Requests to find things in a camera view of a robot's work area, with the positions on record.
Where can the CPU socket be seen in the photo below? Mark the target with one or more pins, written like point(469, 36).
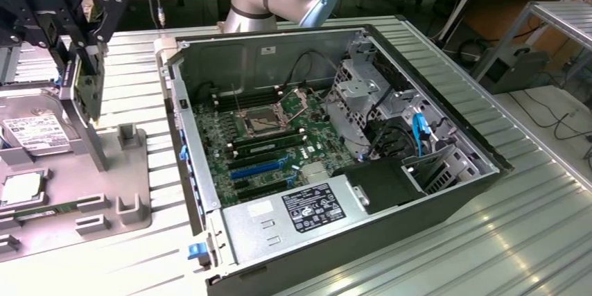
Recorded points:
point(261, 122)

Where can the black plastic fan shroud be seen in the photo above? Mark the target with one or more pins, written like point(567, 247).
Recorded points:
point(379, 185)

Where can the grey plastic parts rack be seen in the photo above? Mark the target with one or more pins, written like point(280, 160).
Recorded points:
point(92, 185)

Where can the thin metal locking lever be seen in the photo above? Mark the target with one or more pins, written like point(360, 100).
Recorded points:
point(237, 100)

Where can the hard disk in blue caddy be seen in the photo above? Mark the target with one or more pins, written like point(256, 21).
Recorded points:
point(32, 129)

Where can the black box device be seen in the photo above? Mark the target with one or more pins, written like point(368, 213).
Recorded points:
point(517, 70)

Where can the grey metal frame table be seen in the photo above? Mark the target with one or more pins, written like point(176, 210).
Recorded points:
point(568, 15)

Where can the white side table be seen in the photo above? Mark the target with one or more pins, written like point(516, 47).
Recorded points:
point(532, 129)

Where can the silver chipset heatsink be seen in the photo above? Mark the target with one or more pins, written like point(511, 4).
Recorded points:
point(315, 171)

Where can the blue case latch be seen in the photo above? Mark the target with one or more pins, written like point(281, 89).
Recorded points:
point(196, 251)

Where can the green RAM stick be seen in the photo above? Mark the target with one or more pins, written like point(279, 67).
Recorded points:
point(271, 145)
point(41, 212)

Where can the perforated metal disk bay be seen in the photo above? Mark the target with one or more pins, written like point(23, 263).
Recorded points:
point(356, 88)

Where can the blue expansion slot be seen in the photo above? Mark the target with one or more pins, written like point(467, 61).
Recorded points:
point(256, 169)

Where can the open black PC case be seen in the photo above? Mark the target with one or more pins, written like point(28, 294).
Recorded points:
point(416, 233)

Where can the silver CPU chip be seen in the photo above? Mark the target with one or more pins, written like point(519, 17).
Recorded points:
point(20, 188)

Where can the grey power supply unit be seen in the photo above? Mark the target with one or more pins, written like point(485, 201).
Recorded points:
point(259, 226)

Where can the green motherboard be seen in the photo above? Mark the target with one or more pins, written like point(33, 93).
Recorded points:
point(217, 136)

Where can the black graphics card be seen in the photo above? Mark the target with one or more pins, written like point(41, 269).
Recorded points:
point(89, 102)

